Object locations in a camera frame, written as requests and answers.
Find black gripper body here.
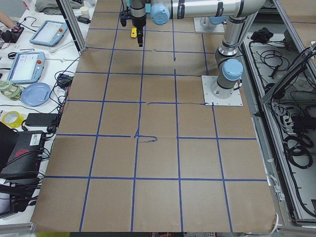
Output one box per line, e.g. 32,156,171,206
120,7,146,29

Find yellow toy beetle car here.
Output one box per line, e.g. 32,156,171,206
130,28,137,39

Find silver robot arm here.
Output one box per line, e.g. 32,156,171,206
148,0,264,89

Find paper cup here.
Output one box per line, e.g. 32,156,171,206
80,6,90,19

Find upper teach pendant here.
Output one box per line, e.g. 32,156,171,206
29,20,68,47

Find teach pendant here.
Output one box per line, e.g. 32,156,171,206
29,20,68,47
7,52,46,84

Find lower teach pendant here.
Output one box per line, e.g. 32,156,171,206
7,52,46,84

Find blue plastic plate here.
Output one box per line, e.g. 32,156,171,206
20,82,51,107

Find black power adapter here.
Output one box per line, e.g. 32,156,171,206
25,113,57,127

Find green tape rolls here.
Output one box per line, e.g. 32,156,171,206
0,80,23,101

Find yellow tape roll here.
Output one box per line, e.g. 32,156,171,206
1,111,25,128

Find black laptop computer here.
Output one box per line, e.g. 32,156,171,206
0,123,45,180

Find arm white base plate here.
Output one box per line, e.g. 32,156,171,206
194,16,226,34
201,76,243,106

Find aluminium frame post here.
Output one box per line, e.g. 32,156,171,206
56,0,86,52

